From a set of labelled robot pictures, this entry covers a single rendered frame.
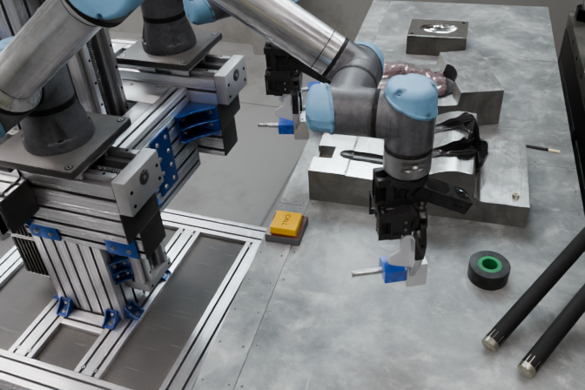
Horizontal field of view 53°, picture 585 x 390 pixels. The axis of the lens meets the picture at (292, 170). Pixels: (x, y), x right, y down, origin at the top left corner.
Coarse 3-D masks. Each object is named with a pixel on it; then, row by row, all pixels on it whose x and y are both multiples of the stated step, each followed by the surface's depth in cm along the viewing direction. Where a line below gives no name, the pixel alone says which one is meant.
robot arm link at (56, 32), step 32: (64, 0) 95; (96, 0) 81; (128, 0) 81; (32, 32) 91; (64, 32) 89; (96, 32) 92; (0, 64) 98; (32, 64) 95; (0, 96) 100; (32, 96) 104; (0, 128) 104
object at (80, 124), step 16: (32, 112) 118; (48, 112) 119; (64, 112) 121; (80, 112) 125; (32, 128) 120; (48, 128) 120; (64, 128) 121; (80, 128) 124; (32, 144) 122; (48, 144) 121; (64, 144) 122; (80, 144) 124
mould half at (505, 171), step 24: (336, 144) 146; (360, 144) 146; (504, 144) 147; (312, 168) 138; (336, 168) 138; (360, 168) 138; (432, 168) 131; (456, 168) 128; (504, 168) 139; (312, 192) 142; (336, 192) 140; (360, 192) 138; (480, 192) 132; (504, 192) 132; (528, 192) 131; (456, 216) 134; (480, 216) 132; (504, 216) 130
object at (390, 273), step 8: (384, 256) 106; (384, 264) 105; (424, 264) 102; (352, 272) 105; (360, 272) 105; (368, 272) 105; (376, 272) 105; (384, 272) 103; (392, 272) 103; (400, 272) 103; (408, 272) 103; (416, 272) 103; (424, 272) 104; (384, 280) 104; (392, 280) 104; (400, 280) 105; (408, 280) 104; (416, 280) 105; (424, 280) 105
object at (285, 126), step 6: (300, 114) 146; (282, 120) 146; (288, 120) 146; (300, 120) 143; (258, 126) 148; (264, 126) 148; (270, 126) 147; (276, 126) 147; (282, 126) 145; (288, 126) 145; (300, 126) 144; (306, 126) 144; (282, 132) 146; (288, 132) 146; (294, 132) 145; (300, 132) 145; (306, 132) 145; (294, 138) 146; (300, 138) 146; (306, 138) 146
